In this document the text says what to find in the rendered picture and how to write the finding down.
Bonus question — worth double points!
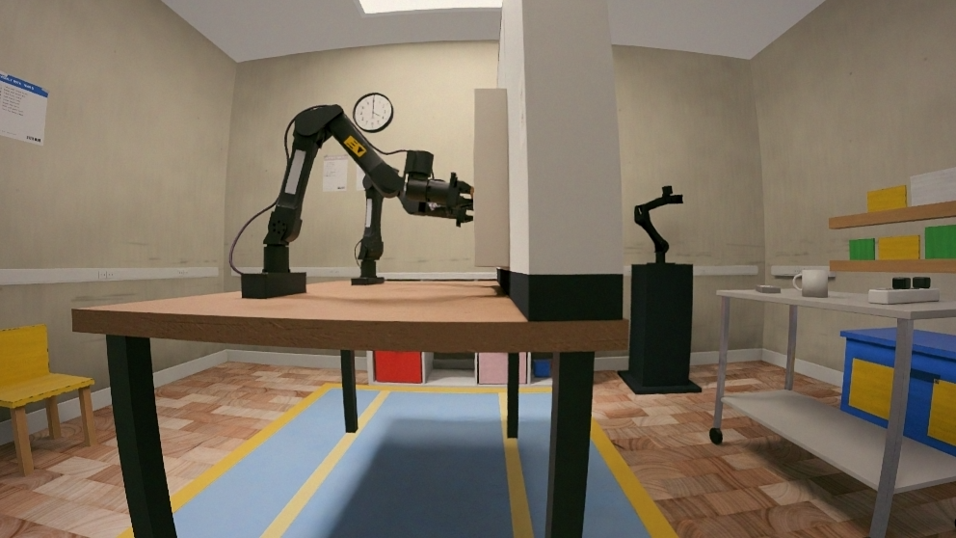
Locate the white wall rack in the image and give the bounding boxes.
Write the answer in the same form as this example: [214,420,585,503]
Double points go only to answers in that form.
[474,88,509,267]

